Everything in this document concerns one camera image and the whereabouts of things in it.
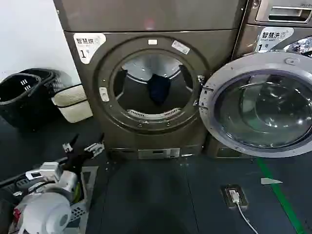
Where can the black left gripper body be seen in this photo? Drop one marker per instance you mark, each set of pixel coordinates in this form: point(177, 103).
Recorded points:
point(76, 161)

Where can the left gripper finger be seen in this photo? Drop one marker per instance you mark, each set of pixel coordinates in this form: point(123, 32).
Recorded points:
point(95, 148)
point(70, 144)

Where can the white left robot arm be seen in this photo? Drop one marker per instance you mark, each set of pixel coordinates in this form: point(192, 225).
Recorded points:
point(44, 209)

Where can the grey perforated laundry basket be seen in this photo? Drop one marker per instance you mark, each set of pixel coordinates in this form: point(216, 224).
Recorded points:
point(84, 195)

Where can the cream plastic basket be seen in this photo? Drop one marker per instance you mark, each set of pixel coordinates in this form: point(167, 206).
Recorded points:
point(73, 104)

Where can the black slotted plastic basket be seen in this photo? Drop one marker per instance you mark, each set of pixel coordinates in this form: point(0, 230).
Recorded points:
point(17, 107)

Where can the dark blue garment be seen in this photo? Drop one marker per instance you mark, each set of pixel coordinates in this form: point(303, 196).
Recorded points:
point(158, 89)

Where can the white number label sticker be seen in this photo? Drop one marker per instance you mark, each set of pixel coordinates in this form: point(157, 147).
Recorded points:
point(273, 39)
point(87, 47)

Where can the metal floor socket box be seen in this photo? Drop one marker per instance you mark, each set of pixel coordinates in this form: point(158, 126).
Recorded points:
point(225, 195)

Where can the grey front-load dryer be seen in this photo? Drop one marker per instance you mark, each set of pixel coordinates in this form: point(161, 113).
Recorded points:
point(151, 17)

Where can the round glass dryer door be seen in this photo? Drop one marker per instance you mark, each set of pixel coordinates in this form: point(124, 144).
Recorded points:
point(265, 102)

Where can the white floor tape piece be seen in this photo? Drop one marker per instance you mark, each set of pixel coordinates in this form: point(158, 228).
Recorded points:
point(269, 181)

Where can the grey machine with drawer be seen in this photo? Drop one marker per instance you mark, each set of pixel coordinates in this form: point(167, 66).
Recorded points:
point(248, 39)

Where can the green floor tape line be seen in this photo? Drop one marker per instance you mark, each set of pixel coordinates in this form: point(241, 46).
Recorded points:
point(280, 195)

